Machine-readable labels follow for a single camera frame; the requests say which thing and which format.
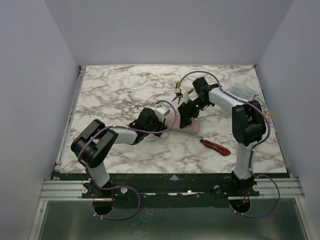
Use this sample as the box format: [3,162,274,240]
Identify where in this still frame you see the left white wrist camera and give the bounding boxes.
[154,105,170,119]

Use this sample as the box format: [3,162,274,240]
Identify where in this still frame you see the yellow black pliers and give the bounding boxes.
[172,81,195,104]

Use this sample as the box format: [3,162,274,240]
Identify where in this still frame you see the purple cable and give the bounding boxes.
[178,71,283,218]
[77,99,178,221]

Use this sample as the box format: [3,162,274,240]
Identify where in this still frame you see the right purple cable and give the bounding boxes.
[178,71,283,218]

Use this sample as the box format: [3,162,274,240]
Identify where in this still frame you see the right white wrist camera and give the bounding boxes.
[181,91,190,103]

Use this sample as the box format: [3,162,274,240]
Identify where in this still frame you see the pink zippered umbrella case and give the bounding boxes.
[165,114,200,135]

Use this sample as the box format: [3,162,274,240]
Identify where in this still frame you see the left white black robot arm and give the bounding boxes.
[70,105,170,188]

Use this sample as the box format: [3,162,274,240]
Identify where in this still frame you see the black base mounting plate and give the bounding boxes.
[51,172,261,209]

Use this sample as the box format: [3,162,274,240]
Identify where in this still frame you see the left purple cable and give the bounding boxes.
[77,99,178,221]

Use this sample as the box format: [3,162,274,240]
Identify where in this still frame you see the red black utility knife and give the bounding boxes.
[199,139,231,156]

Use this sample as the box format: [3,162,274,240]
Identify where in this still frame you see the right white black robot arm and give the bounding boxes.
[178,77,270,191]

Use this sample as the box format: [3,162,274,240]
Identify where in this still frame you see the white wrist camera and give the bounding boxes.
[154,105,170,119]
[181,91,190,103]

